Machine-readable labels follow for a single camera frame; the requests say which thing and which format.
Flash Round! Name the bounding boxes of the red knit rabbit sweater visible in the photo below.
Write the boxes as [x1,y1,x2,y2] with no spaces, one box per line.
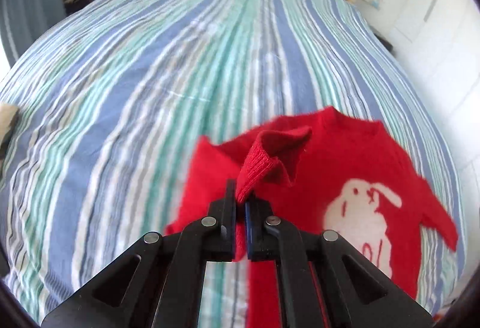
[164,105,461,328]

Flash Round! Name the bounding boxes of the striped blue green bedspread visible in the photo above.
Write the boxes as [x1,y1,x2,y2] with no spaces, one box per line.
[1,0,466,321]

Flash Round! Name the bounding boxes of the white wardrobe with handles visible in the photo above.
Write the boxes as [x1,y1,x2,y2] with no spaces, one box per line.
[385,0,480,171]

